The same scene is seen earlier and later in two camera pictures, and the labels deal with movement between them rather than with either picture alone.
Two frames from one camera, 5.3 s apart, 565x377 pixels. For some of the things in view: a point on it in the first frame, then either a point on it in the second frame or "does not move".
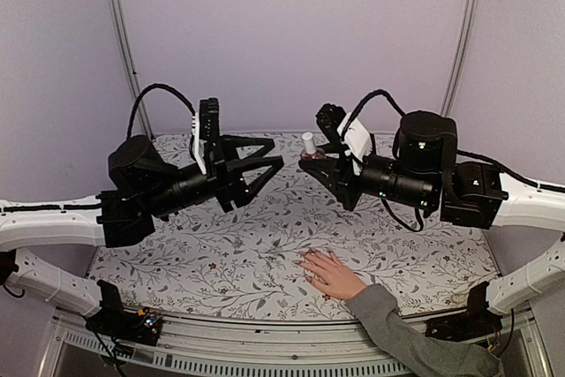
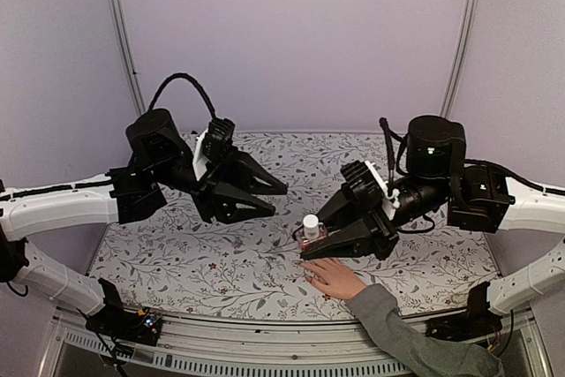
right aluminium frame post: [465, 32] does not move
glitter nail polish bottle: [320, 154] → [314, 231]
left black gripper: [228, 189] → [224, 172]
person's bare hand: [330, 275] does not move
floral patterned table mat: [207, 260] does not move
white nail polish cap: [309, 143] → [311, 226]
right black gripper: [339, 181] → [354, 239]
